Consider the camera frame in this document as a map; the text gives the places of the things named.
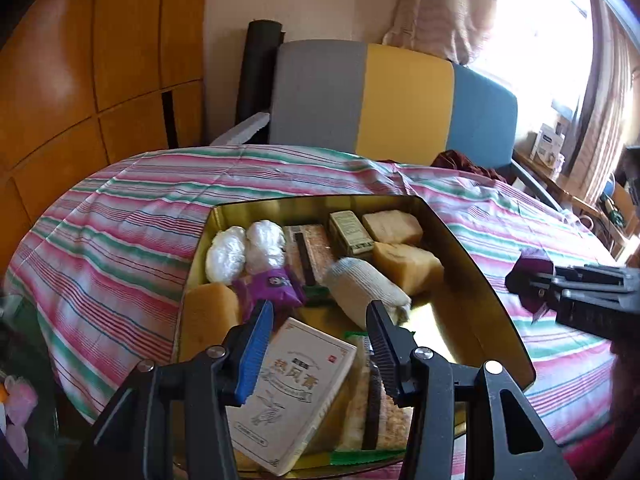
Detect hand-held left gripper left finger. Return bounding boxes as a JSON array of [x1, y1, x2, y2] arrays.
[[70, 298, 275, 480]]

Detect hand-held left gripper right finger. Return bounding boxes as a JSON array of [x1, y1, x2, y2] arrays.
[[365, 300, 578, 480]]

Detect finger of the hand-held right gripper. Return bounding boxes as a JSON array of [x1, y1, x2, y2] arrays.
[[536, 270, 640, 341], [552, 262, 640, 291]]

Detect clear-wrapped cracker packet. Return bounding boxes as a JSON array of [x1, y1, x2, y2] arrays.
[[330, 330, 416, 466], [282, 223, 341, 301]]

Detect white printed box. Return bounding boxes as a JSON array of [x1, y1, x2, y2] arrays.
[[225, 316, 357, 476]]

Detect yellow sponge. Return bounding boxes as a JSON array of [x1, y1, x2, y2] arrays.
[[372, 242, 446, 297], [181, 282, 243, 361], [361, 210, 424, 245]]

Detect purple snack packet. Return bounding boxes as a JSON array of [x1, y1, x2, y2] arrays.
[[505, 247, 556, 323], [235, 267, 307, 316]]

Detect white gauze roll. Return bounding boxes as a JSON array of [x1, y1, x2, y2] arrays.
[[322, 257, 412, 326]]

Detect gold tin box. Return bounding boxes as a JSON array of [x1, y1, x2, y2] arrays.
[[177, 194, 536, 473]]

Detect white plastic bag ball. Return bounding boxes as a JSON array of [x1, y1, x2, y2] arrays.
[[205, 226, 247, 283], [244, 221, 287, 276]]

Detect small olive box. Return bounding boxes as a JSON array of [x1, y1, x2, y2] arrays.
[[328, 210, 376, 256]]

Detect wooden side desk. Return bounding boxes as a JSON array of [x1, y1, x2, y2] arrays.
[[515, 150, 640, 261]]

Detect pink patterned curtain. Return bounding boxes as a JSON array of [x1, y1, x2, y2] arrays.
[[382, 0, 501, 67], [570, 0, 637, 206]]

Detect white blue box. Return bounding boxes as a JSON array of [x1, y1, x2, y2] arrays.
[[531, 122, 568, 168]]

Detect striped pink green tablecloth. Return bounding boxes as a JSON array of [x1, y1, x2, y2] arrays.
[[5, 145, 640, 448]]

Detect maroon cloth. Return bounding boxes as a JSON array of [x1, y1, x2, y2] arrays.
[[431, 150, 508, 181]]

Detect green glass side table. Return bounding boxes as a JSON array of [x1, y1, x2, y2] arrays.
[[0, 295, 66, 480]]

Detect pink hair rollers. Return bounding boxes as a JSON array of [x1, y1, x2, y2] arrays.
[[2, 375, 38, 426]]

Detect grey yellow blue chair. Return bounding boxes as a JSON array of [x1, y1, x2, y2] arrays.
[[270, 40, 563, 211]]

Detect pink plastic bag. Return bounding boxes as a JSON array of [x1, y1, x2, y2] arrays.
[[0, 420, 31, 467]]

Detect black rolled mat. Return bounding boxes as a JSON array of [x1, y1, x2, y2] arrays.
[[236, 20, 286, 128]]

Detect wooden cabinet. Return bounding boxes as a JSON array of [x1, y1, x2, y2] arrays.
[[0, 0, 208, 241]]

